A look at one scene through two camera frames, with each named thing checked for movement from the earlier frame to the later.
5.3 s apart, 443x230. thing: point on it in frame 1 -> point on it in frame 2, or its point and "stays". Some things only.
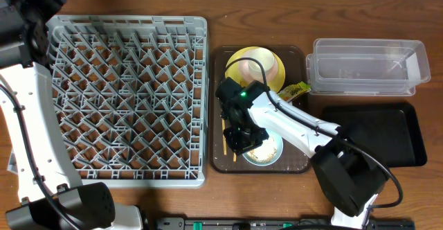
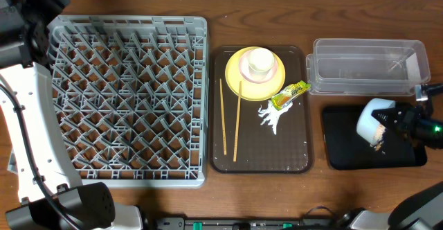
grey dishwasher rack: x=133 y=91 stays
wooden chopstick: x=224 y=140 stays
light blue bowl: x=267 y=153 -> x=367 y=124
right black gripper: x=238 y=147 -> x=410 y=119
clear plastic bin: x=367 y=67 stays
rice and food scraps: x=266 y=152 -> x=378 y=137
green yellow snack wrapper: x=291 y=92 stays
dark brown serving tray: x=223 y=159 stays
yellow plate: x=233 y=71 stays
